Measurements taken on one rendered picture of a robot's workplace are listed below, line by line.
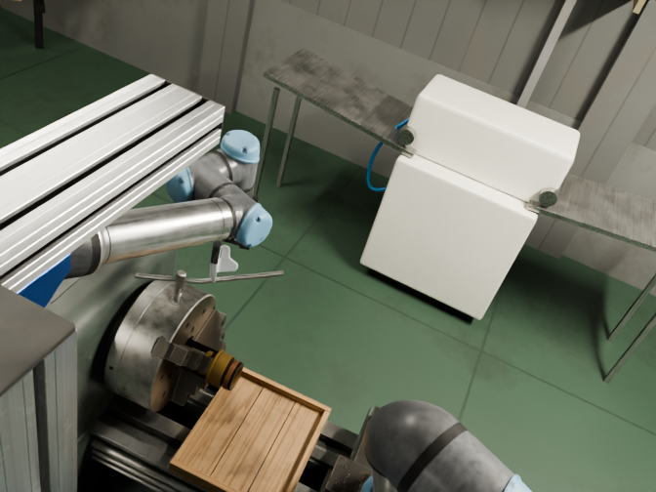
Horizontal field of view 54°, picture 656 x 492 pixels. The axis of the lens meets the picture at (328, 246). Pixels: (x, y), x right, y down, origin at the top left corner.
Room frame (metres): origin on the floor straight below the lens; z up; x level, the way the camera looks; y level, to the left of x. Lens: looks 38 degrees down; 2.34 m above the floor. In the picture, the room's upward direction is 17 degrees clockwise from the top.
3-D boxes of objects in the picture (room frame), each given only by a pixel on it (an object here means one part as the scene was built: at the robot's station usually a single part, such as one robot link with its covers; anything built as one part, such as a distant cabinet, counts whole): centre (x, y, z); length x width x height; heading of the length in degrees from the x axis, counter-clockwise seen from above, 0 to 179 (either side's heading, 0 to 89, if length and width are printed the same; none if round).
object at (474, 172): (3.07, -0.63, 0.55); 2.38 x 0.58 x 1.11; 77
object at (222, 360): (1.03, 0.16, 1.08); 0.09 x 0.09 x 0.09; 80
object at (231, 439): (1.01, 0.03, 0.89); 0.36 x 0.30 x 0.04; 170
